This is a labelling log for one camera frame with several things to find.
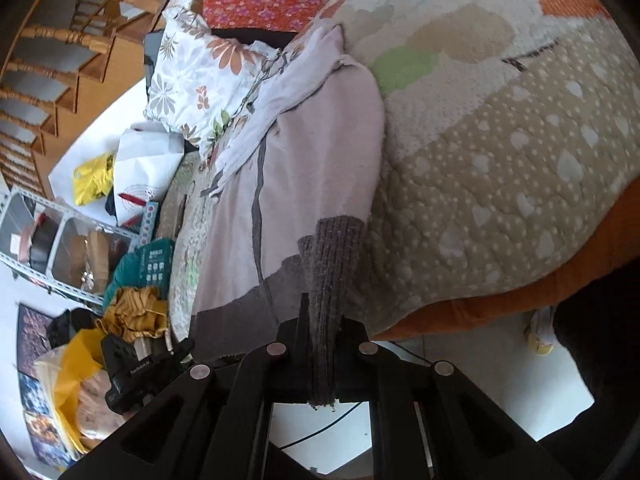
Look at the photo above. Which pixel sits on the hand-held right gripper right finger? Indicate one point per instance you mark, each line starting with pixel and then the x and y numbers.
pixel 351 347

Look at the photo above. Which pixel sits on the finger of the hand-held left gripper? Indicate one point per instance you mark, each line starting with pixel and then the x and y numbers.
pixel 177 351

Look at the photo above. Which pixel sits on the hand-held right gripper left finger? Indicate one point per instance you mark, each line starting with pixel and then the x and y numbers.
pixel 299 342

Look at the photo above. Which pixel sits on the pink sweater with grey cuffs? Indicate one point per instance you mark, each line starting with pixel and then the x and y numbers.
pixel 310 160

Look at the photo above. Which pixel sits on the mustard yellow cloth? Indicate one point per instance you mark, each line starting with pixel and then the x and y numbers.
pixel 135 312

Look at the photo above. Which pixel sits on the yellow plastic bag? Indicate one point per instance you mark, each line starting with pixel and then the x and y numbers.
pixel 70 390

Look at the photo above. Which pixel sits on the black bag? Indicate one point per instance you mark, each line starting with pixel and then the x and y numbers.
pixel 70 325

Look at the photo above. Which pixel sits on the teal box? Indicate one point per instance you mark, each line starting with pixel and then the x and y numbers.
pixel 156 265

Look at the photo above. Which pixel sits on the green floral bed sheet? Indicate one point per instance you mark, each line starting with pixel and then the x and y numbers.
pixel 187 250

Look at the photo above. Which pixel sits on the strip of coloured dots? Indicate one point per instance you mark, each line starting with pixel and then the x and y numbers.
pixel 146 225

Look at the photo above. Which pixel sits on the grey metal shelf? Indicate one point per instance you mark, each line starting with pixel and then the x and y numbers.
pixel 50 240

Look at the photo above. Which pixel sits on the white paper bag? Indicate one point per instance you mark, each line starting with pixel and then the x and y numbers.
pixel 145 175

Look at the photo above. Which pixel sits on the yellow packet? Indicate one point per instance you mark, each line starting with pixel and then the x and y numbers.
pixel 95 177

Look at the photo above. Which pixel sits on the yellow slipper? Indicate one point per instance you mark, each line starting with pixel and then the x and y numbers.
pixel 542 332

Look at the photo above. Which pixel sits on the white garment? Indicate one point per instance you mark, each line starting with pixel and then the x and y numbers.
pixel 285 90

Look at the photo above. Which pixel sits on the dark cloth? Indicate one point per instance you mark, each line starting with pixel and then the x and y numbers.
pixel 605 360

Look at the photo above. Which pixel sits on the orange bed sheet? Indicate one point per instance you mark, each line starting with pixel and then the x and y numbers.
pixel 590 260

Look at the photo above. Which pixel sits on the patchwork quilt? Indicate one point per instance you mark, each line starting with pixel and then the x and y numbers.
pixel 500 135

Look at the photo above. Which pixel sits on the floral pillow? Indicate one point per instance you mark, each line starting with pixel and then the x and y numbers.
pixel 200 75

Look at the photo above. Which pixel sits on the wooden staircase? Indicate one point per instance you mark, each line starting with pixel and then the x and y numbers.
pixel 60 35

